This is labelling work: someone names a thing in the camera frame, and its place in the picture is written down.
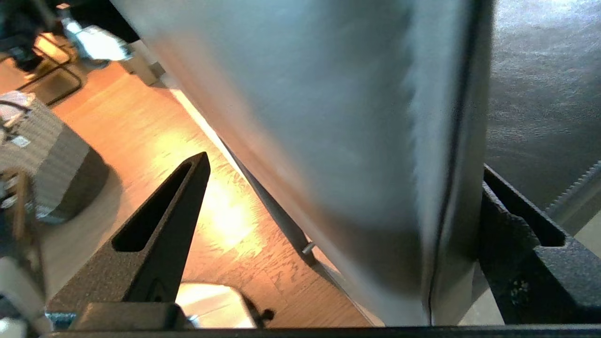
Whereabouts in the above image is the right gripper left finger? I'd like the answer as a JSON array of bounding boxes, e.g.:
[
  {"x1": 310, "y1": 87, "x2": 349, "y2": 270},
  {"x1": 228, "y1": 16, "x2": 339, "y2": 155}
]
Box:
[{"x1": 47, "y1": 152, "x2": 211, "y2": 314}]

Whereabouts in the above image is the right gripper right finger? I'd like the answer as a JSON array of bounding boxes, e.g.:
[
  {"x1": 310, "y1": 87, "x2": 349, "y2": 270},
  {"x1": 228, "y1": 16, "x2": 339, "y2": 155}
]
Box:
[{"x1": 478, "y1": 164, "x2": 601, "y2": 325}]

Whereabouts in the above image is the woven grey basket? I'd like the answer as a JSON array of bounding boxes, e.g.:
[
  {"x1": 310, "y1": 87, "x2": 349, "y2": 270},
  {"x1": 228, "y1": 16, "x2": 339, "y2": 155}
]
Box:
[{"x1": 0, "y1": 91, "x2": 111, "y2": 224}]

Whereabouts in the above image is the white box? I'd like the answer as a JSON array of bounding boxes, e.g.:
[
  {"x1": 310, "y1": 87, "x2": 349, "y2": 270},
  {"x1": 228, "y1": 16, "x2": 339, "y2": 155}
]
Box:
[{"x1": 119, "y1": 40, "x2": 166, "y2": 86}]

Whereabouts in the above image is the black metal chair frame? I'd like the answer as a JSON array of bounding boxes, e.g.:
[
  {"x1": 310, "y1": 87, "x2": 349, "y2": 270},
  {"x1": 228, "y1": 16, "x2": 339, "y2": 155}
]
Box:
[{"x1": 0, "y1": 28, "x2": 84, "y2": 107}]

